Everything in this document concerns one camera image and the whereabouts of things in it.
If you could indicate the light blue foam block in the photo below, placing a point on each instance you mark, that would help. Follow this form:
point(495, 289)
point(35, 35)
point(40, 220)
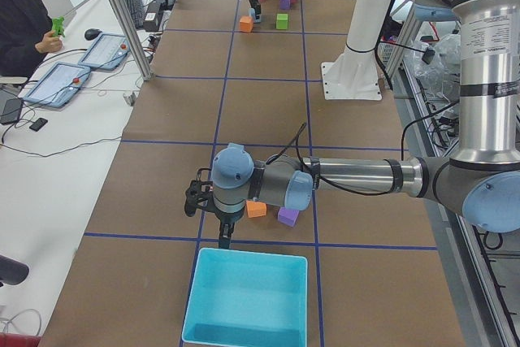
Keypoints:
point(256, 18)

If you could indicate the orange foam block far side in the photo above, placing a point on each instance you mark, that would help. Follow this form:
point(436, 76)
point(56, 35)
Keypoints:
point(246, 24)

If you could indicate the purple foam block far side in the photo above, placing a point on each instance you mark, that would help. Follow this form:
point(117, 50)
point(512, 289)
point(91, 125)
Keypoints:
point(284, 4)

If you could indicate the orange foam block near bin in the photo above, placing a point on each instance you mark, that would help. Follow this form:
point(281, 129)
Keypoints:
point(256, 209)

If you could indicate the green foam block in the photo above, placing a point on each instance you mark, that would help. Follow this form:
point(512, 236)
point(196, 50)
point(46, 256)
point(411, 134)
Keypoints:
point(281, 22)

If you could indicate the purple foam block near bin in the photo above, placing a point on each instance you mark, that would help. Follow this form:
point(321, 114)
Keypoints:
point(287, 216)

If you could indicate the light blue plastic bin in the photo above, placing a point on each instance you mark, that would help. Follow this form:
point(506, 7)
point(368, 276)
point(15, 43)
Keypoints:
point(241, 298)

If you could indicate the black keyboard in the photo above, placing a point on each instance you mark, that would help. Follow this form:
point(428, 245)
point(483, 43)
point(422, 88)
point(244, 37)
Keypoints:
point(136, 11)

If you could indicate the teach pendant tablet far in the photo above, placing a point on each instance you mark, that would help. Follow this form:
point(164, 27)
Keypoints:
point(106, 52)

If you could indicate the teach pendant tablet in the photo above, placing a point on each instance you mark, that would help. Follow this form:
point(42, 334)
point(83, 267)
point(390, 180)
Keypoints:
point(106, 52)
point(58, 86)

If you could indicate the black computer mouse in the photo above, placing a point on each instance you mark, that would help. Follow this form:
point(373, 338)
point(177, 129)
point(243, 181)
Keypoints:
point(91, 33)

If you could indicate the green toy figure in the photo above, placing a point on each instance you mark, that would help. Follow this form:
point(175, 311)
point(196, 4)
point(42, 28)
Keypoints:
point(58, 26)

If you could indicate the teach pendant tablet near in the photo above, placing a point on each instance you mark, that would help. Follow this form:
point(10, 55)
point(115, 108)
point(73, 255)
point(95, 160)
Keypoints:
point(58, 86)

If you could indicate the black smartphone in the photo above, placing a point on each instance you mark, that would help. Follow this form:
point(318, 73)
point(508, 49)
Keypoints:
point(38, 124)

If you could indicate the seated person in black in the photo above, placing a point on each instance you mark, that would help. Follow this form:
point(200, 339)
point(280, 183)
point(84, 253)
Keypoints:
point(26, 37)

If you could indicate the white camera stand post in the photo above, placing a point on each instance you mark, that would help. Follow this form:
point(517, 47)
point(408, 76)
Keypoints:
point(354, 75)

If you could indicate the aluminium frame post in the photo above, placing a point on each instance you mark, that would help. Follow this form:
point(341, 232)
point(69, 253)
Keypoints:
point(125, 21)

